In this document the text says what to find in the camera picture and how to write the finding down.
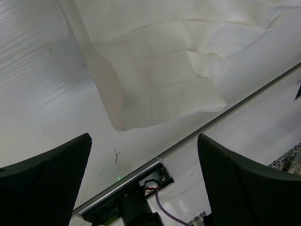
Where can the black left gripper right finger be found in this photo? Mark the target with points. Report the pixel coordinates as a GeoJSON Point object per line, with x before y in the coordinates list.
{"type": "Point", "coordinates": [243, 192]}

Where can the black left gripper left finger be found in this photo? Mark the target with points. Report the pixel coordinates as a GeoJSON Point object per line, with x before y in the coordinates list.
{"type": "Point", "coordinates": [42, 190]}

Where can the white pleated skirt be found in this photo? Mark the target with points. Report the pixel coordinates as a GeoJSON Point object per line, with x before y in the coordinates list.
{"type": "Point", "coordinates": [154, 61]}

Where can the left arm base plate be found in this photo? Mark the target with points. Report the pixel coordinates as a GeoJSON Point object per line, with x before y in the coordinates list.
{"type": "Point", "coordinates": [127, 199]}

